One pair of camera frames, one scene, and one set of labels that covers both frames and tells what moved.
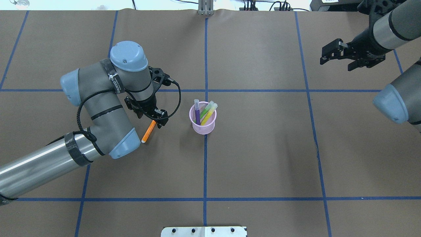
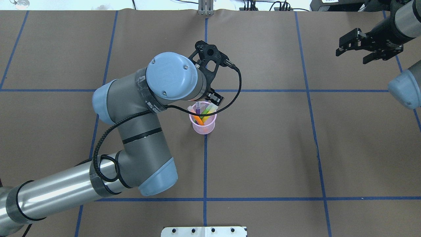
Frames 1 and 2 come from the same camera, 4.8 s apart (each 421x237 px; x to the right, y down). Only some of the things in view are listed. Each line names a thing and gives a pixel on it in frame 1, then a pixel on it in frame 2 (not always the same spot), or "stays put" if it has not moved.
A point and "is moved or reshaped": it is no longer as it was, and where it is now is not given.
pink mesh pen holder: x=209 y=126 stays put
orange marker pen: x=146 y=135 is moved or reshaped
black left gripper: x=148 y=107 to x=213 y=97
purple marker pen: x=197 y=111 stays put
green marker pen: x=208 y=107 stays put
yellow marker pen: x=210 y=113 stays put
